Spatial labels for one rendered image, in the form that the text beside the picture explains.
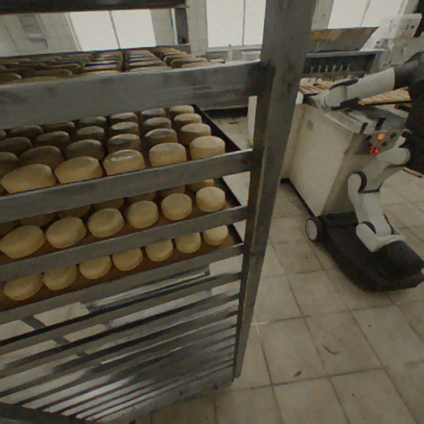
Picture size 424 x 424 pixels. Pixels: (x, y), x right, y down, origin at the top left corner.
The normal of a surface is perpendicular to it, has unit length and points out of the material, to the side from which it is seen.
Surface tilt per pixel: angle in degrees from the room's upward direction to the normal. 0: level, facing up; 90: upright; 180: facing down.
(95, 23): 90
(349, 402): 0
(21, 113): 90
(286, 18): 90
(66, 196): 90
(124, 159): 0
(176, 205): 0
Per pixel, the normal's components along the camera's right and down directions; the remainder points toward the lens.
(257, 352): -0.04, -0.74
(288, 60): 0.30, 0.63
